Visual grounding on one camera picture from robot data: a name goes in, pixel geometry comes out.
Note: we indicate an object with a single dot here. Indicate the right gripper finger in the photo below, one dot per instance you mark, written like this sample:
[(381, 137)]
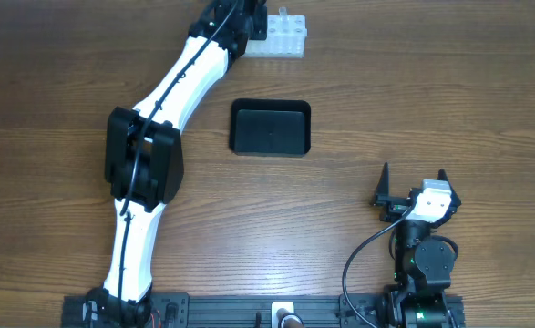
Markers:
[(384, 184), (443, 177)]

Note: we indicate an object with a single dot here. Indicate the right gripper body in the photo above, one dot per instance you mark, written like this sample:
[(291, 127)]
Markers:
[(394, 209)]

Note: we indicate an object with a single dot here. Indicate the black tray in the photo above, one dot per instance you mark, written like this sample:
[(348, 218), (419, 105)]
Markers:
[(269, 130)]

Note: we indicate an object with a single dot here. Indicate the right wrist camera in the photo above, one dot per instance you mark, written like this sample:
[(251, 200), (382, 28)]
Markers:
[(431, 200)]

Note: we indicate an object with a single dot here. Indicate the mounting rail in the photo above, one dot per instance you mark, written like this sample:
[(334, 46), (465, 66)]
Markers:
[(230, 312)]

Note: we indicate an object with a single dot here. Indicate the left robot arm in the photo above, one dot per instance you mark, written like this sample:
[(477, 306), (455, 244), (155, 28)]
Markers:
[(189, 82)]

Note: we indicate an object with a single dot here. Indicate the white test tube rack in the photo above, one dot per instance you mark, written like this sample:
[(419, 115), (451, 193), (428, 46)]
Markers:
[(285, 43)]

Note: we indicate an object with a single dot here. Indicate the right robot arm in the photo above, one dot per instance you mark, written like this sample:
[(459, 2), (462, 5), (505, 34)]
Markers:
[(429, 264)]

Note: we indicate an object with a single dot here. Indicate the clear test tube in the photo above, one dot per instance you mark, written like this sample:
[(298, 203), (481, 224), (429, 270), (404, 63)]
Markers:
[(283, 11), (285, 25)]

